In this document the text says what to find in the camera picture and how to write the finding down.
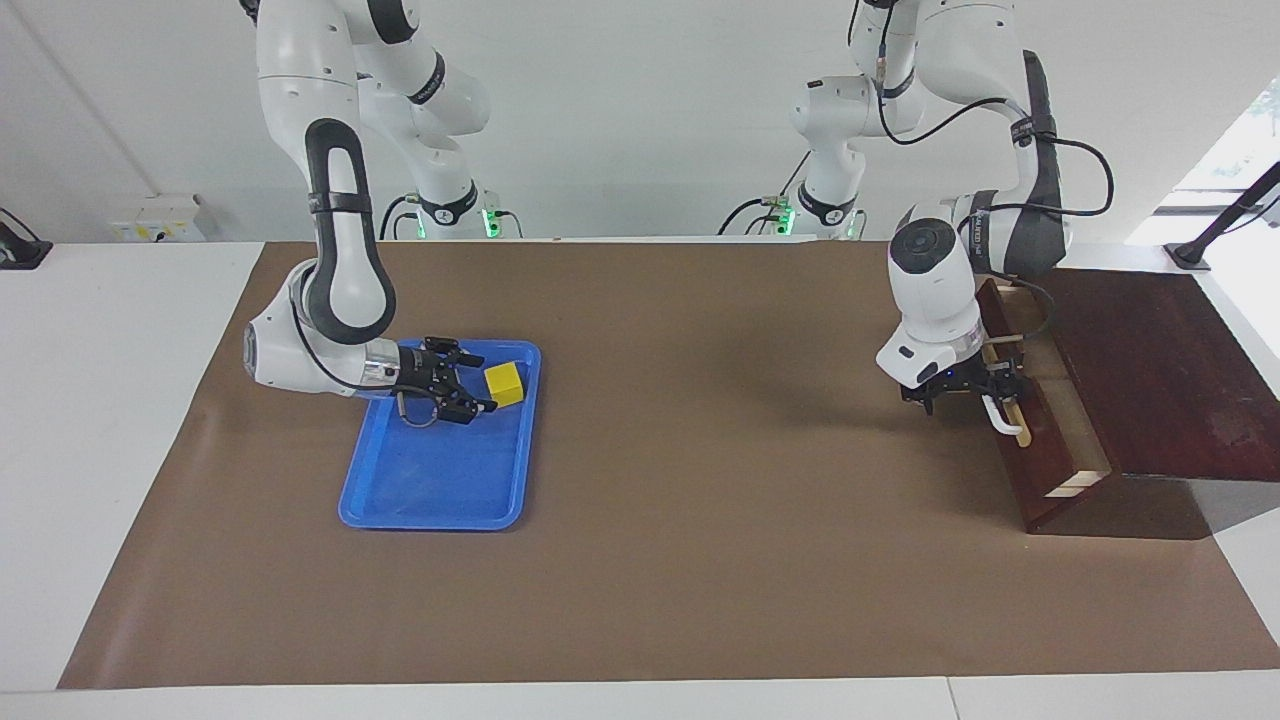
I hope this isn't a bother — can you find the yellow cube block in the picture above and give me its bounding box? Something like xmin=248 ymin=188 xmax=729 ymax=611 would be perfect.
xmin=484 ymin=362 xmax=526 ymax=409

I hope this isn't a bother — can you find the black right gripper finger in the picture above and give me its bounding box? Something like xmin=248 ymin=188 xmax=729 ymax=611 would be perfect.
xmin=440 ymin=395 xmax=499 ymax=427
xmin=425 ymin=337 xmax=488 ymax=369

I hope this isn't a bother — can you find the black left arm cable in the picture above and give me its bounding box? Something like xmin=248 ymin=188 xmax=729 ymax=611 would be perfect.
xmin=875 ymin=0 xmax=1116 ymax=336

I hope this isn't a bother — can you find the blue plastic tray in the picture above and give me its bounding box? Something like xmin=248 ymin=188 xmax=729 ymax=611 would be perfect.
xmin=338 ymin=339 xmax=542 ymax=531

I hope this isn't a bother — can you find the dark wooden drawer cabinet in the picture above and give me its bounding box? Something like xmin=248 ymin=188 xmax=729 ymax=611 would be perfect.
xmin=1040 ymin=268 xmax=1280 ymax=483

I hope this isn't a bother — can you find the brown paper table mat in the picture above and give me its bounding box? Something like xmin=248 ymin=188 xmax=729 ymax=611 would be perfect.
xmin=57 ymin=240 xmax=1280 ymax=691

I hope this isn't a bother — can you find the black camera stand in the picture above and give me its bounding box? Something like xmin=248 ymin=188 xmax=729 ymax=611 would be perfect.
xmin=1165 ymin=160 xmax=1280 ymax=271

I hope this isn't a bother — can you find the black table clamp mount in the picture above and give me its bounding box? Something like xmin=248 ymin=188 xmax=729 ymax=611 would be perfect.
xmin=0 ymin=207 xmax=53 ymax=271

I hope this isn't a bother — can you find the white wall socket box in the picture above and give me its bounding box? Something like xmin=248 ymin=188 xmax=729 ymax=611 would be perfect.
xmin=108 ymin=194 xmax=208 ymax=243

